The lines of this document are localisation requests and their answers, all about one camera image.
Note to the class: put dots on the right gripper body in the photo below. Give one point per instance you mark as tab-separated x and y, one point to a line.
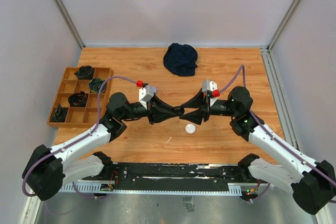
220	108

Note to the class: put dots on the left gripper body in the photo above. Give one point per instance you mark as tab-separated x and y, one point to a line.
138	110

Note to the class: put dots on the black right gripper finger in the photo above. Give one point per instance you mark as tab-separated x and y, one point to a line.
195	117
196	101

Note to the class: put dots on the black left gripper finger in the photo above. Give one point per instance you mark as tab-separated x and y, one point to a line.
161	116
161	103

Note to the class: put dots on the white earbud case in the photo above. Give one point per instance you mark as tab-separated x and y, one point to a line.
190	128

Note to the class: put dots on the black earbud case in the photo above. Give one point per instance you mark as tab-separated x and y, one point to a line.
178	110

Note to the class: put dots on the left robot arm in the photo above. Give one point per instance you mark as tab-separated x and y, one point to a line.
44	173

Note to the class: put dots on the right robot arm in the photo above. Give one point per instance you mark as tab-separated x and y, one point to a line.
311	183

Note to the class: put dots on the dark navy crumpled cloth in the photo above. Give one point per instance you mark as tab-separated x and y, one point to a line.
181	60

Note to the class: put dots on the rolled green patterned tie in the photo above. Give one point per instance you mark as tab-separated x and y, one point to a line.
95	84

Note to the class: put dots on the wooden compartment tray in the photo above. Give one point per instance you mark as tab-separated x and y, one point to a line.
86	116

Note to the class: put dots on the rolled black orange tie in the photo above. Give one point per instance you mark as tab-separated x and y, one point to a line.
78	99

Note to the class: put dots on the rolled black tie top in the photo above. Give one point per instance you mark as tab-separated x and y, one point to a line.
85	73

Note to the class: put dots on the rolled green black tie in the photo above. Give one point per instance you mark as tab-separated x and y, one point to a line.
59	115

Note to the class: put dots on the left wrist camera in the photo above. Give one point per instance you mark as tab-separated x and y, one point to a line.
145	95

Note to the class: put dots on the aluminium frame rail right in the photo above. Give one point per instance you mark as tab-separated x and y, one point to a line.
278	94

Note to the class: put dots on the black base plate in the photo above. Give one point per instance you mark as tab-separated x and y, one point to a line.
170	177

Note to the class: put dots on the aluminium frame post left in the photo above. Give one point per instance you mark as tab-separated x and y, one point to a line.
65	15

